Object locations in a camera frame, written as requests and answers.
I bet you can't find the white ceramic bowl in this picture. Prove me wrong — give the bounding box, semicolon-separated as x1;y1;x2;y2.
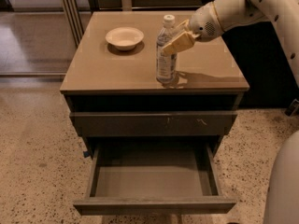
106;27;144;51

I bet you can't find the open middle drawer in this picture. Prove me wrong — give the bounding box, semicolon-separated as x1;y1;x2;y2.
74;142;236;216

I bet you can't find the blue tape piece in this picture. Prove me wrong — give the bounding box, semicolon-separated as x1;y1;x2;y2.
83;151;90;158

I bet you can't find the metal frame rail left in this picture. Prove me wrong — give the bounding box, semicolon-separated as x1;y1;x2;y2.
61;0;84;47

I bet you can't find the closed top drawer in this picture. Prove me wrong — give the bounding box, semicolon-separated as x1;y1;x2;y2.
70;111;237;137

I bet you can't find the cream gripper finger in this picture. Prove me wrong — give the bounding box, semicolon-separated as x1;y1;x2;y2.
162;31;200;55
175;20;190;33

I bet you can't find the grey drawer cabinet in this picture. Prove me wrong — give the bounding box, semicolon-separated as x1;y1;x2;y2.
59;10;250;224

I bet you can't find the clear plastic water bottle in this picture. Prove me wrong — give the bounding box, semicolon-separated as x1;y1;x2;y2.
156;15;177;84

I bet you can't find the dark object on floor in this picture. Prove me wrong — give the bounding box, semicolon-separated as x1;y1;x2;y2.
285;99;299;117

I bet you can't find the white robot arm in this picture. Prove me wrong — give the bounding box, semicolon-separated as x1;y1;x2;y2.
163;0;299;224

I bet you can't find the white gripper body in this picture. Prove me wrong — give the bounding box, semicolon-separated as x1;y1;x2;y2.
189;3;223;42

